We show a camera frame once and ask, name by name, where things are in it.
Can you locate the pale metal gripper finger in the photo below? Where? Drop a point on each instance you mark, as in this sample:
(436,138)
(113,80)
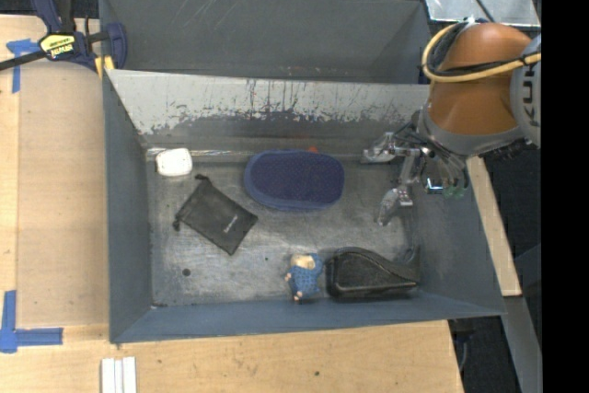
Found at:
(384,149)
(391,203)

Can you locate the small orange object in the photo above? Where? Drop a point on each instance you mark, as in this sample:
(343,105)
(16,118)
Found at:
(313,149)

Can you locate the black wedge-shaped case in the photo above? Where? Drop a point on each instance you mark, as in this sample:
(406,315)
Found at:
(368,276)

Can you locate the dark blue oval case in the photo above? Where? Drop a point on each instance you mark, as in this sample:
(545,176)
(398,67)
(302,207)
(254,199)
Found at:
(294,180)

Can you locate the blue toy figure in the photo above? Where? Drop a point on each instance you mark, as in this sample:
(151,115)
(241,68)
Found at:
(306,278)

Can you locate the grey metal bin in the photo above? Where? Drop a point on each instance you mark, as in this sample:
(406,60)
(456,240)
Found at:
(285,262)

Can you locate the small white box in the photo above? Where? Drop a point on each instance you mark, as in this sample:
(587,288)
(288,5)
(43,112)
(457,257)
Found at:
(174,162)

